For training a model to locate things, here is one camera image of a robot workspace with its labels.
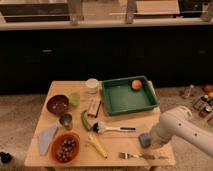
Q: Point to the orange bowl with grapes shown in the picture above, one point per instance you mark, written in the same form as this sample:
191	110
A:
65	148

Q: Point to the grey folded cloth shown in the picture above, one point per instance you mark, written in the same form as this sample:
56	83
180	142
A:
45	138

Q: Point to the wooden block with black strip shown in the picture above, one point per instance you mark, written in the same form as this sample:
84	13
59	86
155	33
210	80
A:
94	107

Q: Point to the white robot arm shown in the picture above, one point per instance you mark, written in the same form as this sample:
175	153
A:
176	122

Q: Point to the dark red bowl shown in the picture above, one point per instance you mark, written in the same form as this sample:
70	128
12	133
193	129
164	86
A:
58	104

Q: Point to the orange peach fruit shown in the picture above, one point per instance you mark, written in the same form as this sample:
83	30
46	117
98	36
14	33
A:
136	85

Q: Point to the green cucumber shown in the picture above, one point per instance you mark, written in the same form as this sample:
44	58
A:
84	121

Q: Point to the small metal cup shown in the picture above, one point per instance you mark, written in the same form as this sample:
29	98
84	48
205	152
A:
66	121

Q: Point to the green plastic tray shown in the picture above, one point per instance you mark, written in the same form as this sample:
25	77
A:
120	98

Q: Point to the wooden table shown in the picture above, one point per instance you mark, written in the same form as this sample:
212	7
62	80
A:
110	149

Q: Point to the white cup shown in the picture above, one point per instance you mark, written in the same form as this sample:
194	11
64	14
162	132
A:
92	85

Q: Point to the silver fork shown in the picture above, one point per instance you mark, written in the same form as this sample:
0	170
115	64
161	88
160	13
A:
123	155

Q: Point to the black object on floor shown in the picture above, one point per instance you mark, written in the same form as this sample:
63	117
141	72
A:
5	157

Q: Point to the light green cup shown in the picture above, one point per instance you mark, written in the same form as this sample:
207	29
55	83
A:
74	99

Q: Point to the yellow peeler tool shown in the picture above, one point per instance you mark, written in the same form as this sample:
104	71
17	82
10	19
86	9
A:
97	145

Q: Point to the blue sponge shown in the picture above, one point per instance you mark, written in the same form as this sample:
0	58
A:
145	140

